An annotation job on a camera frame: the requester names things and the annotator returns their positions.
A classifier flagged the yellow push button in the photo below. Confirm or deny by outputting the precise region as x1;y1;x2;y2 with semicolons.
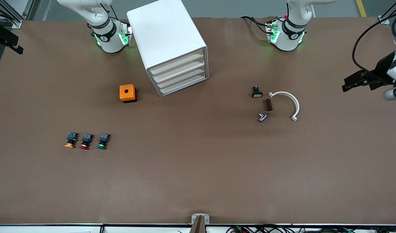
64;132;79;149

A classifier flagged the white plastic drawer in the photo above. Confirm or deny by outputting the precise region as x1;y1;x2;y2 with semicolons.
151;58;206;83
154;66;206;90
157;73;207;96
149;49;205;76

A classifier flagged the red push button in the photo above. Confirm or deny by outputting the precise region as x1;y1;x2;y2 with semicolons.
79;133;94;150

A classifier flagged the green push button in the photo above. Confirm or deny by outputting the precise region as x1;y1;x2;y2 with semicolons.
96;132;110;150

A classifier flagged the white drawer cabinet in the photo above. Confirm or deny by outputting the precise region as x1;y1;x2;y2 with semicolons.
126;0;209;97

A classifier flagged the brown table cover sheet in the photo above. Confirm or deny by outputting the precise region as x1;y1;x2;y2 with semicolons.
0;16;396;226

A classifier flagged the aluminium frame profile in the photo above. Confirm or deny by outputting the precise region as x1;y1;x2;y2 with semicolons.
0;0;35;29
379;0;396;26

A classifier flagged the white curved plastic bracket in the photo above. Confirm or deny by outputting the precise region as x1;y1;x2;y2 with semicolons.
268;91;300;122

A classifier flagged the orange button enclosure box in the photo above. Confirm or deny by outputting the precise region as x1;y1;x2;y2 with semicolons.
119;84;137;104

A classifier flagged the black arm base cable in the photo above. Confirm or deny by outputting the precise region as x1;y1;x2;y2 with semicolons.
240;16;271;34

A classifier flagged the black cable bundle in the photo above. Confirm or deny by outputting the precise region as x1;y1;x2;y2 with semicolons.
226;224;396;233

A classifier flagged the grey metal bracket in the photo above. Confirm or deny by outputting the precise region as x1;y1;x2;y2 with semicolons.
191;214;210;225

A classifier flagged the brown camera stand post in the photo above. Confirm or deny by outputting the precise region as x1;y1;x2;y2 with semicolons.
191;216;207;233

